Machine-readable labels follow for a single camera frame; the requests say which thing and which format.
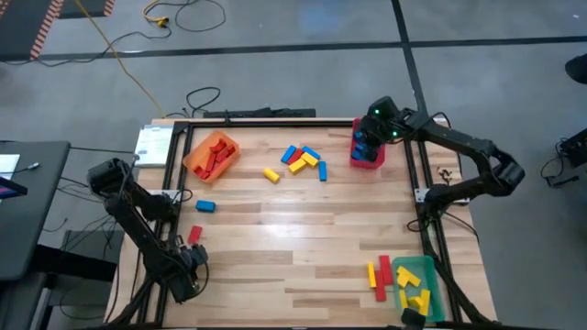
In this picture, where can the white paper sheet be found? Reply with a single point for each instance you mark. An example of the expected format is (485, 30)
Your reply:
(8, 166)

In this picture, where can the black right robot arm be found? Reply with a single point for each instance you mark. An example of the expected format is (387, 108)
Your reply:
(472, 151)

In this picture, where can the large black orange-striped mat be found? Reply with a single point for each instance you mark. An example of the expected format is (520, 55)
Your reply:
(23, 23)

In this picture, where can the person's shoe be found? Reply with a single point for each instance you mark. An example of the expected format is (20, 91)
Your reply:
(578, 69)

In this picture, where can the red wooden arch block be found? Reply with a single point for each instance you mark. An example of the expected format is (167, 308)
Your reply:
(218, 146)

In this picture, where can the yellow wooden cylinder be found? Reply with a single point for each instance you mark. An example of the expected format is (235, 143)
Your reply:
(271, 175)

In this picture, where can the black power strip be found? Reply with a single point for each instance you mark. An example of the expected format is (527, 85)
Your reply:
(275, 113)

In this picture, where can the black aluminium table frame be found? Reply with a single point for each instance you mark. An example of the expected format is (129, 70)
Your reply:
(298, 124)

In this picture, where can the small dark hardware pieces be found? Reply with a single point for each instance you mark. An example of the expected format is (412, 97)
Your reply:
(444, 172)

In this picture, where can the yellow wooden block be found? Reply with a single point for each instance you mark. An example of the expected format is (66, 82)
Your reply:
(309, 159)
(297, 166)
(425, 301)
(403, 299)
(413, 278)
(371, 275)
(402, 271)

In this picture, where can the black side desk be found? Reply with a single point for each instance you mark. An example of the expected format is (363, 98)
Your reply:
(32, 220)

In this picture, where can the black floor equipment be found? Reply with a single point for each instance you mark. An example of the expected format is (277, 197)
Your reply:
(573, 151)

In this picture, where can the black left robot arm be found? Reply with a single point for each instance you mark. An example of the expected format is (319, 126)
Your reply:
(137, 220)

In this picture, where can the small black orange-striped mat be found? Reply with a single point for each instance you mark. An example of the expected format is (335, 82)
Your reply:
(89, 7)

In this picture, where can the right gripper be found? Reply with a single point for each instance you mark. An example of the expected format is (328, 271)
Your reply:
(380, 121)

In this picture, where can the green translucent plastic bin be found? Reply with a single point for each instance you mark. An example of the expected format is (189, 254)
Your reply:
(433, 275)

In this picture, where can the dark tablet device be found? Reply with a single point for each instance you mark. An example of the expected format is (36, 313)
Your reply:
(10, 188)

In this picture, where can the small yellow wooden cube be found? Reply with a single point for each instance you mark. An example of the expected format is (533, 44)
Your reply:
(415, 301)

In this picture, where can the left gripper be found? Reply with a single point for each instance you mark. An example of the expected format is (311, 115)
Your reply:
(185, 275)

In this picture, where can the orange translucent plastic bin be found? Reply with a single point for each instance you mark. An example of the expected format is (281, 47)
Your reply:
(195, 156)

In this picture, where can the blue wooden block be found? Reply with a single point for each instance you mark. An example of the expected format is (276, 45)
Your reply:
(362, 147)
(322, 171)
(288, 154)
(356, 156)
(359, 135)
(205, 205)
(311, 152)

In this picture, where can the red translucent plastic bin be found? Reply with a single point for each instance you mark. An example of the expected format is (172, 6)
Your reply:
(378, 164)

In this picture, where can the white printed booklet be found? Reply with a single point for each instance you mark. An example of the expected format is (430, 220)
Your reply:
(153, 146)

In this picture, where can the dark box under desk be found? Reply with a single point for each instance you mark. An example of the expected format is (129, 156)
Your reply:
(87, 252)

